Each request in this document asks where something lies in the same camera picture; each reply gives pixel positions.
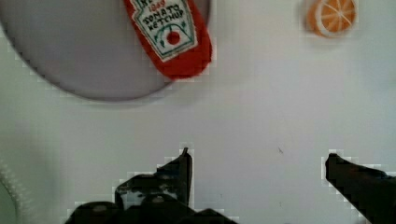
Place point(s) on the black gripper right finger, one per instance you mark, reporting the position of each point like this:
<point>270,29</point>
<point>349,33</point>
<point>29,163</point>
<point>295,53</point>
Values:
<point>372,192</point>

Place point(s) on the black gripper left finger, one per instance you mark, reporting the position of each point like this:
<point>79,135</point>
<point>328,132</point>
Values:
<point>159,198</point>

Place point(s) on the red plush ketchup bottle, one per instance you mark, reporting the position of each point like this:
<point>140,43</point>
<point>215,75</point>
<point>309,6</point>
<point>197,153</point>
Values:
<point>173,34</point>

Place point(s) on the round grey plate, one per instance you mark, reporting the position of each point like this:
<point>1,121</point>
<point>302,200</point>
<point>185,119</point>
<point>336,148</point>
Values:
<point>85,47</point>

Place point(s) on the green oval colander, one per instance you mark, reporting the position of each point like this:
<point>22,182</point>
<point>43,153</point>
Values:
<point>12,201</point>

